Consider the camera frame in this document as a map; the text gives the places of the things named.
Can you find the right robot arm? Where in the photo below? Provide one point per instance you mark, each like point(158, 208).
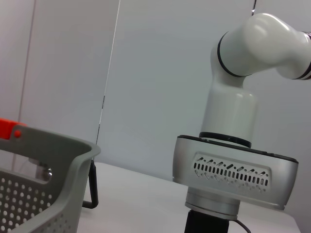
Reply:
point(243, 72)

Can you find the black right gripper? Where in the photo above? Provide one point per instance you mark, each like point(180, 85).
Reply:
point(206, 222)

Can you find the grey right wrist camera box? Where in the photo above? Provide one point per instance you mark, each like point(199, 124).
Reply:
point(233, 172)

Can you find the grey perforated storage basket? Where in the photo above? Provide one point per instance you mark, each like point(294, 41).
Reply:
point(48, 194)

